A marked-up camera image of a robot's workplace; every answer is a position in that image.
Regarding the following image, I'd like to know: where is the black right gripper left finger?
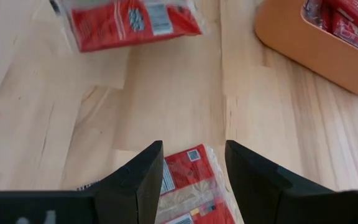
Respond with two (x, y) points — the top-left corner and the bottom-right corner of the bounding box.
(0, 140), (164, 224)

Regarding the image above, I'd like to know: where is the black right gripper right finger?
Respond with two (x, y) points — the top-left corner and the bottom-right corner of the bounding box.
(225, 139), (358, 224)

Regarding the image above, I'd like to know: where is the orange plastic basket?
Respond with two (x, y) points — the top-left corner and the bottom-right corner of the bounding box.
(253, 0), (358, 97)

